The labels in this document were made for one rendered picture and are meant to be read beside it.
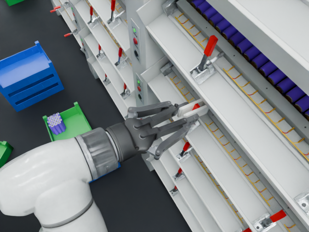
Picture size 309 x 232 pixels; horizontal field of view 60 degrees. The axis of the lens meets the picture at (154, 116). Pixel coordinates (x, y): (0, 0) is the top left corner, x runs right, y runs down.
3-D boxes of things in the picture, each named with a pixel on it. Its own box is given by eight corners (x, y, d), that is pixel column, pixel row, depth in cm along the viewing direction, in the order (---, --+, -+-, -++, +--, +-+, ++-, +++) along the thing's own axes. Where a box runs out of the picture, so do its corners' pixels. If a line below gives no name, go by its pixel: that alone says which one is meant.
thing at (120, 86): (142, 128, 117) (129, 118, 105) (88, 43, 144) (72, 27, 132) (179, 101, 116) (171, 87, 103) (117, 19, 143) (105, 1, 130)
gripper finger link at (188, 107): (178, 118, 61) (176, 115, 61) (202, 107, 63) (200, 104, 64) (180, 110, 58) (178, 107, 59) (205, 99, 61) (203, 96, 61)
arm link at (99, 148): (94, 187, 53) (122, 174, 55) (91, 168, 45) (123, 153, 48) (77, 150, 57) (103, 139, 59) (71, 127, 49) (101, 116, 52)
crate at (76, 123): (48, 126, 151) (42, 116, 146) (81, 111, 157) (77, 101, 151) (60, 162, 131) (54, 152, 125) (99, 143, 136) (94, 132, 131)
